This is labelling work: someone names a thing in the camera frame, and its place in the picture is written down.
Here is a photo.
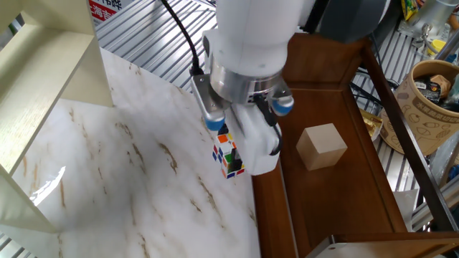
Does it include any brown wooden shelf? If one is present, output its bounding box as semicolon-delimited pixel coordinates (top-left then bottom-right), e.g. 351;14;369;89
250;32;459;258

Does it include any multicolour Rubik's cube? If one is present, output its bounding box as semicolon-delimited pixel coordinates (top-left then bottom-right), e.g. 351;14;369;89
211;131;247;180

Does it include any cream white shelf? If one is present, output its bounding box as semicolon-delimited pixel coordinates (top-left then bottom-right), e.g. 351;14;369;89
0;0;115;236

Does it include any gold snack wrapper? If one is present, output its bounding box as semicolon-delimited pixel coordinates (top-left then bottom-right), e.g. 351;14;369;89
359;109;384;141

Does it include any brown paper bucket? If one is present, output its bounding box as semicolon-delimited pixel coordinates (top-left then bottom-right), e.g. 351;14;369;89
379;59;459;157

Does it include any red white printed sign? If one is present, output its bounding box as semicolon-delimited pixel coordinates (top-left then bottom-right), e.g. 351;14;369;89
87;0;125;26

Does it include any marble pattern table sheet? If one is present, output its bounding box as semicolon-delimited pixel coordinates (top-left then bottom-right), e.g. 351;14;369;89
0;46;262;258

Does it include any silver wrist camera blue end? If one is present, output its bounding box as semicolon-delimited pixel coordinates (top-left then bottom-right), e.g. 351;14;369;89
189;73;227;132

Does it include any black braided camera cable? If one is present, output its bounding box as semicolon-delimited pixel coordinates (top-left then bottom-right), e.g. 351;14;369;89
159;0;205;77

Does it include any silver wrist sensor cylinder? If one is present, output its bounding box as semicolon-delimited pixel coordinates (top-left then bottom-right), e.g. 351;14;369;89
209;62;285;105

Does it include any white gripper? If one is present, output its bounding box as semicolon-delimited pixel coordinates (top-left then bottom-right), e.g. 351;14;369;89
217;102;283;176

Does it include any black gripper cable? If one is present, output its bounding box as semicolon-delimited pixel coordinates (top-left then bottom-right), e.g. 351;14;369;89
255;95;284;157

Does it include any light wooden block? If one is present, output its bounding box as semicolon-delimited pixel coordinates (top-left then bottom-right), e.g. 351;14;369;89
295;123;349;172

